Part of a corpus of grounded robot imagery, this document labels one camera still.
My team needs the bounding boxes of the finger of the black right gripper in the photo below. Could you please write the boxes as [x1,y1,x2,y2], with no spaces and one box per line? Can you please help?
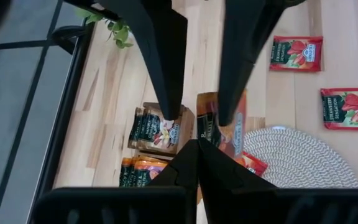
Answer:
[98,0,188,121]
[218,0,307,127]

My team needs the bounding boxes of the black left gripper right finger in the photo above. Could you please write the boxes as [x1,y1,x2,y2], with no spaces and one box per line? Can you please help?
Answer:
[198,138,278,190]

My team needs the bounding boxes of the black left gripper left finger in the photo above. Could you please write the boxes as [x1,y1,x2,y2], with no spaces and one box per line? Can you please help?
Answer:
[145,139,200,189]

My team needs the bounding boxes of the red strawberry tea sachet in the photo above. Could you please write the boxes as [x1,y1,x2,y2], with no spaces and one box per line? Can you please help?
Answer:
[319,86,358,131]
[234,151,269,177]
[268,35,324,73]

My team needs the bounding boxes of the beige vanilla tea sachet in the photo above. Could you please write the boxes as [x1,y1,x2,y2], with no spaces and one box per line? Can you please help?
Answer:
[128,106,182,156]

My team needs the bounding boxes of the orange peach tea sachet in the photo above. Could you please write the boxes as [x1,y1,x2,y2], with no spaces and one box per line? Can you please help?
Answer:
[196,91,248,158]
[119,156,170,188]

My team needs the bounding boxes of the wooden three-compartment tea box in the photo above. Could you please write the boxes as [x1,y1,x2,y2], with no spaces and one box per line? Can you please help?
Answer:
[127,101,196,187]

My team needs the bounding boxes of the green plant in white pot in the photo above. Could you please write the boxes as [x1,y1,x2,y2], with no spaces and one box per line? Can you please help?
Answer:
[75,7,135,50]

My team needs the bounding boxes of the round woven beige placemat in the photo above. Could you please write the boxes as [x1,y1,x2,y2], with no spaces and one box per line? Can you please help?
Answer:
[242,125,358,189]

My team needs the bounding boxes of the black hook bracket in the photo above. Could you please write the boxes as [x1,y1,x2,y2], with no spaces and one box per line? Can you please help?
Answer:
[50,25,88,56]

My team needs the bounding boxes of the black aluminium table frame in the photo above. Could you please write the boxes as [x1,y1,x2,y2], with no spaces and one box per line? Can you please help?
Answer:
[26,0,122,224]

